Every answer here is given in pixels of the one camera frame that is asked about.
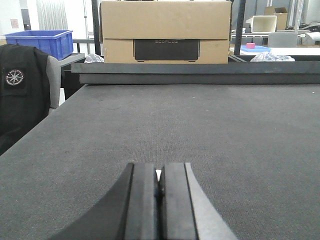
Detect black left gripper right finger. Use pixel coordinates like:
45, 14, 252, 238
159, 162, 237, 240

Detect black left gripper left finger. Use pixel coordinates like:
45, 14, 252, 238
52, 163, 159, 240

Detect large cardboard Ecoflow box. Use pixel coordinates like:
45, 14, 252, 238
100, 0, 232, 64

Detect small open cardboard box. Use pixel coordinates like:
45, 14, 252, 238
264, 6, 288, 30

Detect black jacket with patch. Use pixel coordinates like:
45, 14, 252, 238
0, 44, 51, 154

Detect left clear plastic bag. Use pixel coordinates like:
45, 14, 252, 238
84, 53, 104, 64

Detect clear plastic bag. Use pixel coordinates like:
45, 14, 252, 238
84, 53, 104, 64
250, 51, 296, 62

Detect blue flat tray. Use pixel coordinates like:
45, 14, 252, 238
240, 45, 271, 53

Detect right clear plastic bag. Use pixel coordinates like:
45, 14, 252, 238
250, 51, 296, 62

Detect pink block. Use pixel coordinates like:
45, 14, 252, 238
246, 42, 256, 50

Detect blue plastic crate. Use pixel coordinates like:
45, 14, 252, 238
4, 30, 74, 61

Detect grey chair back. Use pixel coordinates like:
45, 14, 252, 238
268, 32, 298, 48

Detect white square bin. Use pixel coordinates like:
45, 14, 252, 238
245, 15, 277, 33

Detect black conveyor end rail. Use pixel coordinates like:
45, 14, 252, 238
71, 61, 320, 85

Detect black shelf upright post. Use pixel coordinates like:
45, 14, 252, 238
234, 0, 246, 55

